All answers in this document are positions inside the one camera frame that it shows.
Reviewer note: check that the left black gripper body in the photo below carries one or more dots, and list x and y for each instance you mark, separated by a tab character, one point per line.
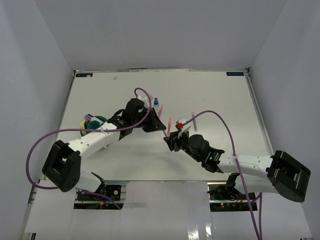
143	115

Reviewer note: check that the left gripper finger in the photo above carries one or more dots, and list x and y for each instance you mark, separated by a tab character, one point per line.
156	123
150	128

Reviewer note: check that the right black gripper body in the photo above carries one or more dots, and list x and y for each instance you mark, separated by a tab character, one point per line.
182	143

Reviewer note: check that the black cap marker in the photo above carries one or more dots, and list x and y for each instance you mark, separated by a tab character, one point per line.
165	132

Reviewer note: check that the yellow masking tape roll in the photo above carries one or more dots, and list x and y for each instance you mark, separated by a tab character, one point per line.
84	124

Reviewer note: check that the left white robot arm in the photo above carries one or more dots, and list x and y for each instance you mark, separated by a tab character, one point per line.
63	164

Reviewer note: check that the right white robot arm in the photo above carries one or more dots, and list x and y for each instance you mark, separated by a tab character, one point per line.
279	173

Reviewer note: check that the pink translucent pen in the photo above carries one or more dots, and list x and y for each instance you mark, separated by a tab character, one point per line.
160	111

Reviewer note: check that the blue cap spray bottle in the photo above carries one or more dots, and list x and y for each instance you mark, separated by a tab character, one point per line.
156	105

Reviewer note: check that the teal round desk organizer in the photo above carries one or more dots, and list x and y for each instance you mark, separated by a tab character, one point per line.
96	122

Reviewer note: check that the left blue corner label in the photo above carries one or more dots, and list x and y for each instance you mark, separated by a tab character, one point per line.
84	75

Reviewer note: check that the blue corner label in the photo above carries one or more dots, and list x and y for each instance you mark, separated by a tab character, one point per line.
84	75
234	73

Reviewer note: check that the right blue corner label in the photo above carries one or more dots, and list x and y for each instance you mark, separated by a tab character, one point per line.
234	73

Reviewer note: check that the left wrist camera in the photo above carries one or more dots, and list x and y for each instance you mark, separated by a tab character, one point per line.
146	98

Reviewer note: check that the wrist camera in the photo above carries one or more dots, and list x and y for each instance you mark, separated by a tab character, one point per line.
183	126
146	98

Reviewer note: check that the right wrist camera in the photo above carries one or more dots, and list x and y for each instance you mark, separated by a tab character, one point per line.
183	126

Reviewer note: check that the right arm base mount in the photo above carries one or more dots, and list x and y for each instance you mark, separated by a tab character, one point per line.
221	200

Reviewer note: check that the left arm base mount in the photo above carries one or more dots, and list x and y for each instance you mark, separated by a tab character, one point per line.
113	199

